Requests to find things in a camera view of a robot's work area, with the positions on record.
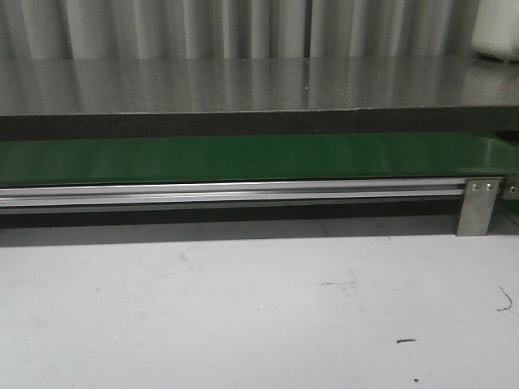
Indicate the grey curtain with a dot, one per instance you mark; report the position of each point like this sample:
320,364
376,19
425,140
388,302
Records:
41,30

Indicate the aluminium conveyor side rail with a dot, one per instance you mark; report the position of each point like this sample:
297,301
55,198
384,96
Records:
88,198

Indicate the metal belt end bracket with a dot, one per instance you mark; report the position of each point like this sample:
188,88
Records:
511,187

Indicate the green conveyor belt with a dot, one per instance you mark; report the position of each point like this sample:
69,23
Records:
254,157

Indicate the metal conveyor support bracket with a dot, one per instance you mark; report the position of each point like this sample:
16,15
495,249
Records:
477,207

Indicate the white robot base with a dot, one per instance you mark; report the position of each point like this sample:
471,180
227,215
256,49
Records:
495,32

